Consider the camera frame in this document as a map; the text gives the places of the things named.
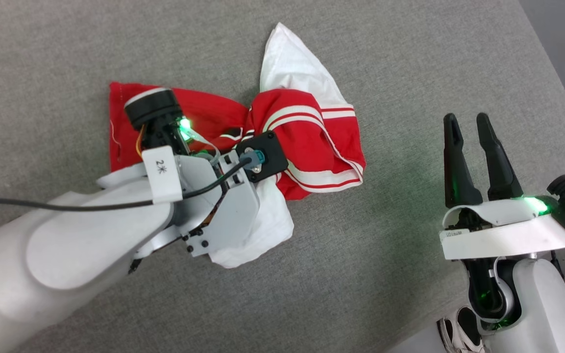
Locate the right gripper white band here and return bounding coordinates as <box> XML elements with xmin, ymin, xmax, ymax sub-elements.
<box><xmin>439</xmin><ymin>112</ymin><xmax>565</xmax><ymax>261</ymax></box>

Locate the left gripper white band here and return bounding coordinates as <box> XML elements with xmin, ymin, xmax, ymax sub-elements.
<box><xmin>165</xmin><ymin>117</ymin><xmax>262</xmax><ymax>258</ymax></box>

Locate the red and white jersey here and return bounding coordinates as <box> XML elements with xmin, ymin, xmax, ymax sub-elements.
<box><xmin>108</xmin><ymin>22</ymin><xmax>366</xmax><ymax>269</ymax></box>

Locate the grey fabric sofa cushion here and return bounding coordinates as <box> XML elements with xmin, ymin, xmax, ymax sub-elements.
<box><xmin>0</xmin><ymin>0</ymin><xmax>565</xmax><ymax>353</ymax></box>

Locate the white and black shoe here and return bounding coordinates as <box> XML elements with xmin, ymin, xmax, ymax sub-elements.
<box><xmin>437</xmin><ymin>305</ymin><xmax>487</xmax><ymax>353</ymax></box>

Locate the white paper cable tag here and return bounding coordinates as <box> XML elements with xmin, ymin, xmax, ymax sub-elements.
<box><xmin>141</xmin><ymin>145</ymin><xmax>184</xmax><ymax>204</ymax></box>

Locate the black cable with teal plug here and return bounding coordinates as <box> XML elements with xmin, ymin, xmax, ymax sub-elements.
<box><xmin>0</xmin><ymin>154</ymin><xmax>266</xmax><ymax>212</ymax></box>

